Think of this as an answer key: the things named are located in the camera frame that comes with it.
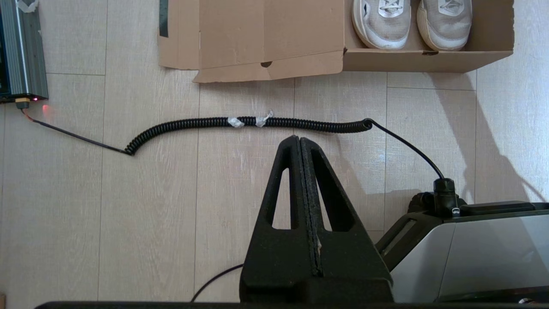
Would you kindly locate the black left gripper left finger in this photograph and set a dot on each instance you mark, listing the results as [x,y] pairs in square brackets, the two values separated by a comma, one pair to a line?
[274,257]

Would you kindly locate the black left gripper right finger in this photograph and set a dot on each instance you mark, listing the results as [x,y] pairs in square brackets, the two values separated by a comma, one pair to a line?
[351,262]

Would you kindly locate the brown cardboard shoe box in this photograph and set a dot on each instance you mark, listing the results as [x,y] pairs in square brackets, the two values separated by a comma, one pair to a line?
[257,34]

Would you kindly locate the white sneaker black logo print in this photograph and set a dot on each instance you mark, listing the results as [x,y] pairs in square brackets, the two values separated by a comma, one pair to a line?
[381,30]

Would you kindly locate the white sneaker orange logo print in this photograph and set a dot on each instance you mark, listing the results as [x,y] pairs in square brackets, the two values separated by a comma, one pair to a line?
[446,30]

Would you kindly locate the robot base chassis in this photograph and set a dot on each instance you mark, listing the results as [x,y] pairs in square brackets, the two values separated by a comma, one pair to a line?
[493,257]

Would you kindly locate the grey power inverter box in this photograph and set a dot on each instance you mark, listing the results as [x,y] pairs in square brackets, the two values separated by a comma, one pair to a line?
[25,51]

